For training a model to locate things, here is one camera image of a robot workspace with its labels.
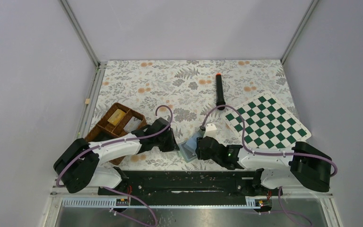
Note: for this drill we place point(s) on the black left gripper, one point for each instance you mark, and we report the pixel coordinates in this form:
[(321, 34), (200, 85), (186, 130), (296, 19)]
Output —
[(172, 145)]

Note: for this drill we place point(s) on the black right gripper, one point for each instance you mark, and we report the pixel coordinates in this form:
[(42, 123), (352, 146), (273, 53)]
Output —
[(200, 154)]

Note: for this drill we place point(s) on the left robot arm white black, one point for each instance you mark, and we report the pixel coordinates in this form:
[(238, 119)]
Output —
[(80, 165)]

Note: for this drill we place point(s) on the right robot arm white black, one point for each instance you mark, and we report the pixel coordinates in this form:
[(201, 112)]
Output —
[(299, 165)]

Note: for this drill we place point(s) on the white card in basket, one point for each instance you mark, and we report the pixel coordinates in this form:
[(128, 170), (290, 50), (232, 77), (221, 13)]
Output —
[(132, 124)]

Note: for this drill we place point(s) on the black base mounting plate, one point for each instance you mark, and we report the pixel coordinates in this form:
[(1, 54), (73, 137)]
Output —
[(222, 184)]

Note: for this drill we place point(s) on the black microphone orange tip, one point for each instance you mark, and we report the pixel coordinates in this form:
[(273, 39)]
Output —
[(220, 101)]

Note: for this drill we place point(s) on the brown wicker basket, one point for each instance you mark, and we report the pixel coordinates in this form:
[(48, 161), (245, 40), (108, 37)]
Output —
[(105, 130)]

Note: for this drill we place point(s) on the floral patterned table mat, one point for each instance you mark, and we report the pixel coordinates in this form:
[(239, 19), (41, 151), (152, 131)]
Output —
[(185, 91)]

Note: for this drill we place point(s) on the yellow block in basket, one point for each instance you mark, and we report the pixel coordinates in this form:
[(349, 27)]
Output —
[(116, 117)]

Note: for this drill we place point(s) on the green white chessboard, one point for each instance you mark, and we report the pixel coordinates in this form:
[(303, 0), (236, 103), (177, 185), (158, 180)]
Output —
[(265, 122)]

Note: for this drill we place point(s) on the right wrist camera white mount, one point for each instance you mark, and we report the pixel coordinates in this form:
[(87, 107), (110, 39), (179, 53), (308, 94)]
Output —
[(210, 130)]

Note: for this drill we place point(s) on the aluminium cable duct rail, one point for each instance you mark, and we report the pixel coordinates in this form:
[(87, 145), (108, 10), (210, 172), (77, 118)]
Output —
[(122, 203)]

